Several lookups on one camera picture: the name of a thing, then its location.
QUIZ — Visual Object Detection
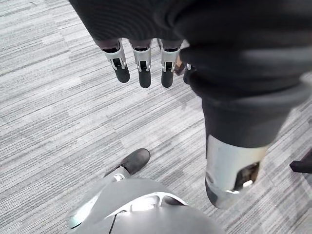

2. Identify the black furniture base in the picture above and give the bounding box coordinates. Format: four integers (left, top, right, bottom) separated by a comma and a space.
289, 150, 312, 174

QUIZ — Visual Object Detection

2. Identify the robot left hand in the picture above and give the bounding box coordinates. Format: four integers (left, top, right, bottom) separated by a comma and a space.
68, 0, 312, 210

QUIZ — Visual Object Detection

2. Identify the dark robot left foot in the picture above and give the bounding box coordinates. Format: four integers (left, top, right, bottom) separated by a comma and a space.
104, 148, 151, 178

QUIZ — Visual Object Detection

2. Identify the silver robot left leg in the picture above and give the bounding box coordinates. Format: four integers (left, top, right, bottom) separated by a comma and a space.
68, 165, 226, 234

